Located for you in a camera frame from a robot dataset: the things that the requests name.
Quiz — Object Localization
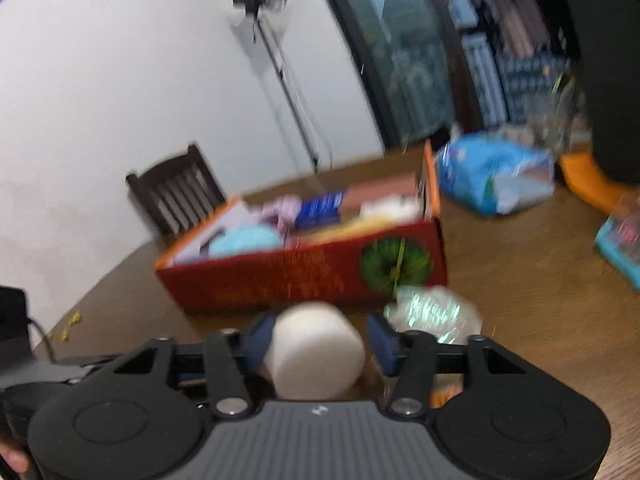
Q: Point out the white toilet paper roll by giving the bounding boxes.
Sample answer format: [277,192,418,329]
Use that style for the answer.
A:
[262,301,367,401]

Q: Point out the small yellow scraps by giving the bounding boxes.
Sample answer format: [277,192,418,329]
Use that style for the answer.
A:
[47,311,84,344]

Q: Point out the red and orange cardboard box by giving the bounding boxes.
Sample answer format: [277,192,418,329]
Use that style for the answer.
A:
[154,139,449,315]

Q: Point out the dark blue packet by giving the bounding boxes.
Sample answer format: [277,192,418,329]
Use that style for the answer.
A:
[294,189,349,229]

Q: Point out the black tripod stand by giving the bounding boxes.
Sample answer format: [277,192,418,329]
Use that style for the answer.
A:
[247,7,327,174]

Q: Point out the light blue wipes packet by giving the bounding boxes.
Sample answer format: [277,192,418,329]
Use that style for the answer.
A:
[593,195,640,294]

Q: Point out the yellow sponge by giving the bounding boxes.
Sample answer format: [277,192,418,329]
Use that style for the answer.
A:
[289,217,382,242]

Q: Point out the blue tissue pack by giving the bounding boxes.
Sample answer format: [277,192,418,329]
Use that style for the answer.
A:
[434,127,557,217]

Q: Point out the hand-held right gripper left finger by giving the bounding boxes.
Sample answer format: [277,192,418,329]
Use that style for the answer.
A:
[112,311,277,420]

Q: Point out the person's left hand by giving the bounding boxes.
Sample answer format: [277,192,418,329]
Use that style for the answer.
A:
[0,442,32,477]

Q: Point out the pink fluffy towel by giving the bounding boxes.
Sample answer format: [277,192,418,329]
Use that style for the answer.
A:
[259,195,304,234]

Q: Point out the sliding glass door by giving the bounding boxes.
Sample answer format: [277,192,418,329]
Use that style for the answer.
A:
[309,0,502,150]

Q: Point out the dark wooden slatted chair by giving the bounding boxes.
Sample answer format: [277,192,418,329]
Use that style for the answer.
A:
[125,143,229,236]

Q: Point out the white soft roll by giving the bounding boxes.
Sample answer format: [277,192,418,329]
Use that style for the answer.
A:
[359,197,421,224]

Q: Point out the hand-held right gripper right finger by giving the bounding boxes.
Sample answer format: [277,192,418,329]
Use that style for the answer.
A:
[366,311,527,419]

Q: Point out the light blue towel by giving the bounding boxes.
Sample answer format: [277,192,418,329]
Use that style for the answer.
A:
[207,224,284,261]

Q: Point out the crumpled clear plastic bag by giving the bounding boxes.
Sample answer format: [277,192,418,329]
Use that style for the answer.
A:
[383,285,484,346]

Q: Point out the dark cloth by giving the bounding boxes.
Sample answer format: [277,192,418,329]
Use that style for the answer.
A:
[552,0,640,187]

